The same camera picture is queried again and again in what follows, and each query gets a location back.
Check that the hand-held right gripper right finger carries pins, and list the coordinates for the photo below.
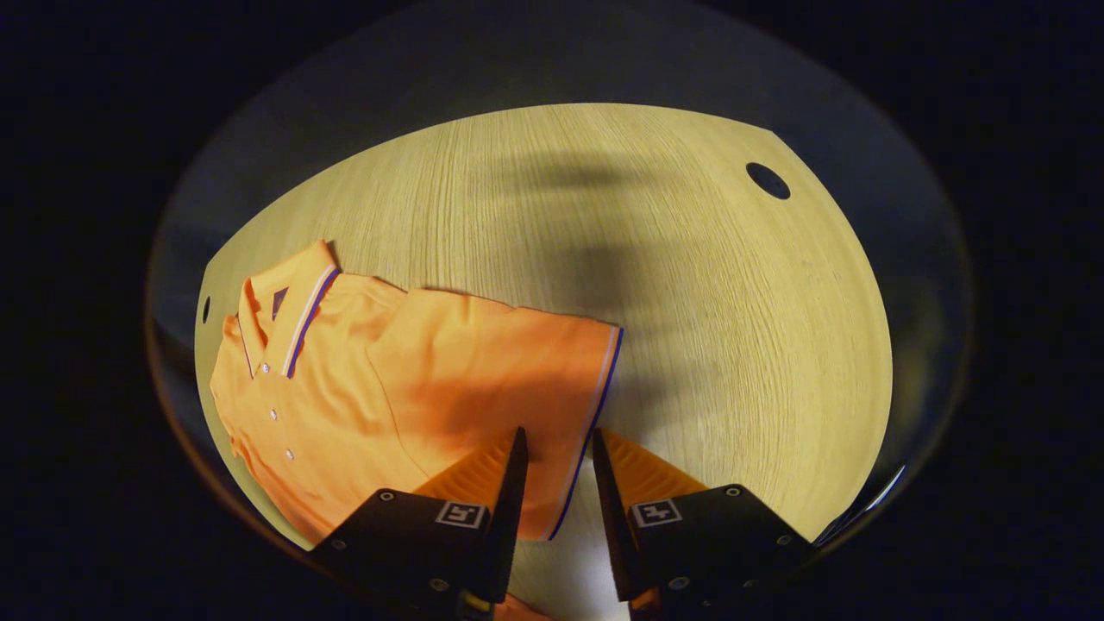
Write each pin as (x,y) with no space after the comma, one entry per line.
(611,517)

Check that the orange T-shirt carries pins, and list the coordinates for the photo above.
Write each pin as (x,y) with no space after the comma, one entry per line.
(388,379)

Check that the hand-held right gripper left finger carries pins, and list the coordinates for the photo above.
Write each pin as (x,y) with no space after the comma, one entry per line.
(509,517)

